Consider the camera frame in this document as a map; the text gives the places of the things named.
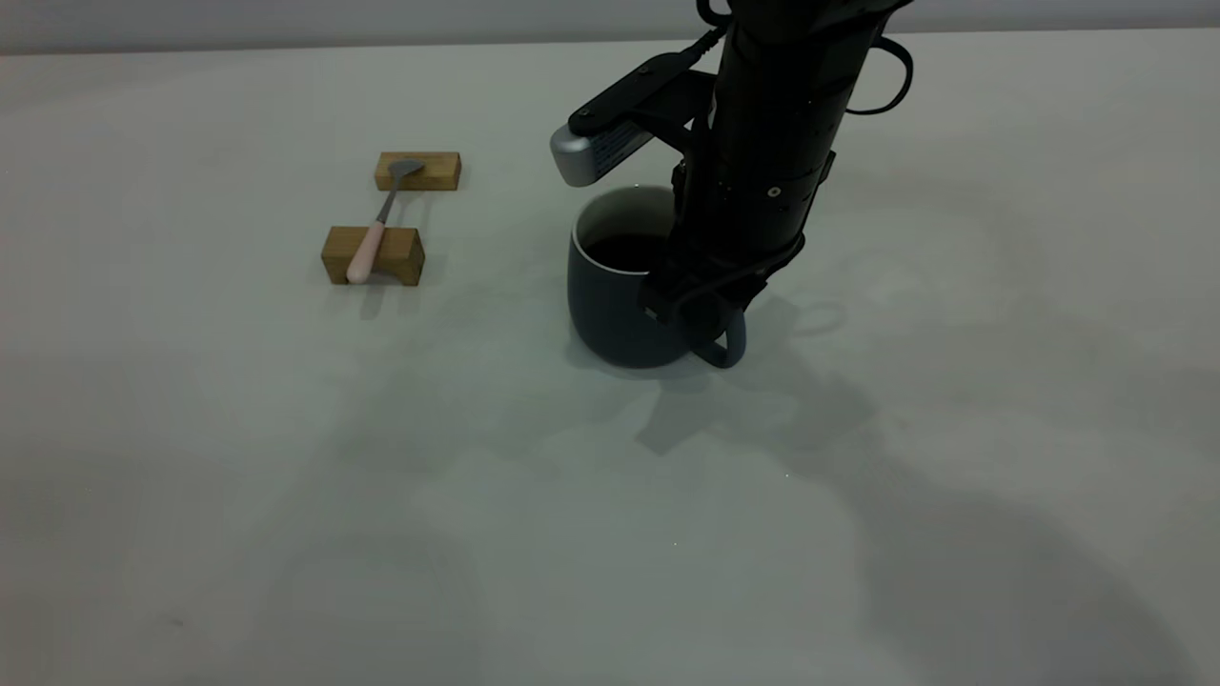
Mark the dark grey ceramic cup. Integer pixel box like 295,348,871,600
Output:
568,185,748,371

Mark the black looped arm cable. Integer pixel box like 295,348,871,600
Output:
844,36,915,117

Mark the arched wooden block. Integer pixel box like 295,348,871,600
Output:
320,226,425,288

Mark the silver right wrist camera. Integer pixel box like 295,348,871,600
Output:
550,122,659,188

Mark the flat rectangular wooden block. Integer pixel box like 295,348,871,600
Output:
374,151,462,193

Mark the black right camera bracket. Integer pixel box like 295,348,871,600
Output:
569,52,718,146

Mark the pink handled metal spoon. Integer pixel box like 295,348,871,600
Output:
345,159,426,286

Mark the dark coffee liquid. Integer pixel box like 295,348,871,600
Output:
583,233,674,275

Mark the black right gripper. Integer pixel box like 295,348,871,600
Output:
639,148,840,336

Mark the black right camera cable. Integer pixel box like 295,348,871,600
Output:
694,0,737,58

